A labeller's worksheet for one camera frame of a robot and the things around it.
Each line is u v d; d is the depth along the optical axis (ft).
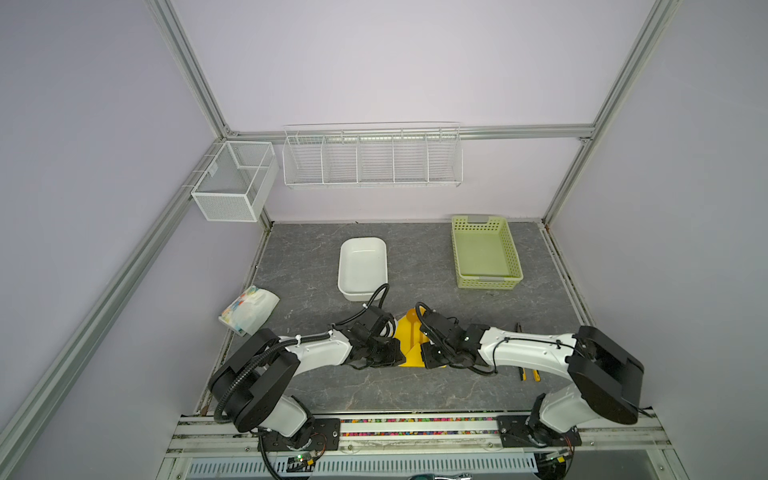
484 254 3.61
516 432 2.43
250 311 2.98
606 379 1.41
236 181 3.25
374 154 3.38
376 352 2.43
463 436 2.43
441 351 2.18
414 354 2.80
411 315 3.07
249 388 1.42
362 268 3.45
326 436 2.41
